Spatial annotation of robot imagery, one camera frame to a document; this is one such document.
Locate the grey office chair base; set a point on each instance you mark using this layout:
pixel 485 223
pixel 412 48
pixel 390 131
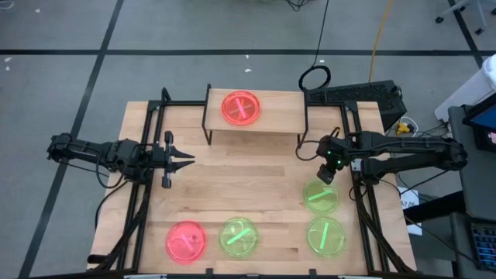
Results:
pixel 439 19

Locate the white power strip yellow plug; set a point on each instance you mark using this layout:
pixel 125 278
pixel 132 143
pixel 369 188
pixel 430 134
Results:
pixel 404 127

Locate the black perforated computer case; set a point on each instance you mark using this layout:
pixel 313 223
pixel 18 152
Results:
pixel 368 95

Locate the white bin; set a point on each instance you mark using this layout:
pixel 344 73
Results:
pixel 476 89

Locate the grey equipment cart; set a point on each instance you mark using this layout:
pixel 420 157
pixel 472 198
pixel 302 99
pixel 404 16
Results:
pixel 480 182

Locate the backlit keyboard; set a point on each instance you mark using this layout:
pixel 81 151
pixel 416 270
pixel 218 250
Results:
pixel 484 244

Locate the wooden shelf with black legs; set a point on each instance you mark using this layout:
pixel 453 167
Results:
pixel 279 112

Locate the monitor with blue screen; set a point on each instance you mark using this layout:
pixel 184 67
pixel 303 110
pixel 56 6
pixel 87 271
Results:
pixel 484 122

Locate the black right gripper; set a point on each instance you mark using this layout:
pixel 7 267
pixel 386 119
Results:
pixel 333 153

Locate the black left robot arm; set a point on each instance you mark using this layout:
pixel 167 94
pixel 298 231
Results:
pixel 89 149

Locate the black metal rig frame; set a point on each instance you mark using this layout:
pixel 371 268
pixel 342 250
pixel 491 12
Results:
pixel 178 103

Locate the black support beam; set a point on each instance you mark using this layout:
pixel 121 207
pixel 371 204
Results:
pixel 434 207

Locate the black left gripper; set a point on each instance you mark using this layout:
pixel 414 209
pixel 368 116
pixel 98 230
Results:
pixel 159 157

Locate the white paper sheet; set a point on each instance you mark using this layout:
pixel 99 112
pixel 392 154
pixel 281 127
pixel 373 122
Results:
pixel 407 195

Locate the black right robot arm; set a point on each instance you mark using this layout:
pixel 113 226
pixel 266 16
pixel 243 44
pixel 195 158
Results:
pixel 407 145

